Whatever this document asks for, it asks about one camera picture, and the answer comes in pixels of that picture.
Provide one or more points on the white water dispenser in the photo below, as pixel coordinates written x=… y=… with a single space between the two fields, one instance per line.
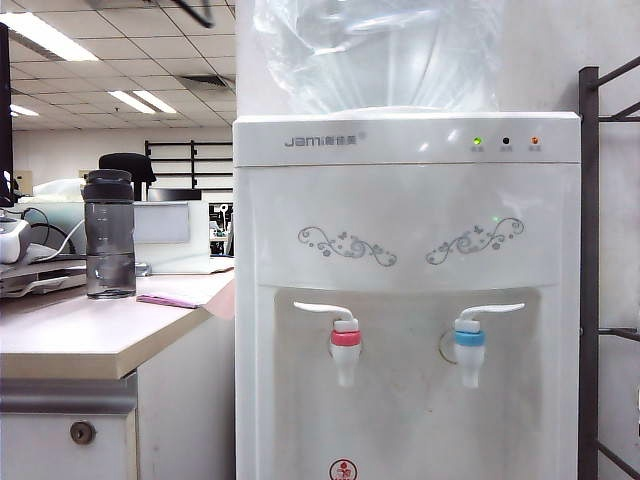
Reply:
x=400 y=200

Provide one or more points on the red hot water tap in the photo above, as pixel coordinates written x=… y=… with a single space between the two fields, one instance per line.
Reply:
x=345 y=357

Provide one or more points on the white desk partition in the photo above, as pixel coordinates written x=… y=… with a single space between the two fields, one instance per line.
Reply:
x=170 y=250

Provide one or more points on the plastic-wrapped water jug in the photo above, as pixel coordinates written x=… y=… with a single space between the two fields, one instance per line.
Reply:
x=375 y=60

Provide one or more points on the blue cold water tap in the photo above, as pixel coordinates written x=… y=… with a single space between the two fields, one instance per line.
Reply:
x=470 y=357

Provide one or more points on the white office desk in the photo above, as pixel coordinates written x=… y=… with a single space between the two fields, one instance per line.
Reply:
x=185 y=400

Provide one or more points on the dark grey water bottle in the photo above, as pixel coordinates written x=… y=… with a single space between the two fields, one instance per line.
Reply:
x=110 y=240

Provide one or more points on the black slatted metal rack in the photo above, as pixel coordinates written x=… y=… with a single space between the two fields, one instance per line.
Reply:
x=192 y=165

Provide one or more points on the pink paper sheet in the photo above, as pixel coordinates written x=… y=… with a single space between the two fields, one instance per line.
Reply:
x=170 y=300

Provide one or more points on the ceiling air vent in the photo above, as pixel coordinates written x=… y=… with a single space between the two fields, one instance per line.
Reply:
x=207 y=82

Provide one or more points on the black office chair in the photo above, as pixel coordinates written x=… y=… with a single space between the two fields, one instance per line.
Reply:
x=125 y=165

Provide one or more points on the double ceiling light panel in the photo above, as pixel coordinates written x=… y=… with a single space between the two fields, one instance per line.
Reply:
x=140 y=101

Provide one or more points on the white plastic bag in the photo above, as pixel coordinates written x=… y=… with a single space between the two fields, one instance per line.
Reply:
x=57 y=190

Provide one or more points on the dark metal shelf rack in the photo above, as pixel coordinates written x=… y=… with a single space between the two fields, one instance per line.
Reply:
x=588 y=250

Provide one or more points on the round metal drawer lock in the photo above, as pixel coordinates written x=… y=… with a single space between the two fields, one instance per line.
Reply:
x=82 y=433

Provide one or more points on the white desktop device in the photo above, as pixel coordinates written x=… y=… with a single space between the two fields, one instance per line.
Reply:
x=12 y=242

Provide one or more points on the small ceiling light panel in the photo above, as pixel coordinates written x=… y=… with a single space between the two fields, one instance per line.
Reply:
x=24 y=110

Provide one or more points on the long ceiling light panel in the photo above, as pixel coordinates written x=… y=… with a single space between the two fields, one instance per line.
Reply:
x=50 y=37

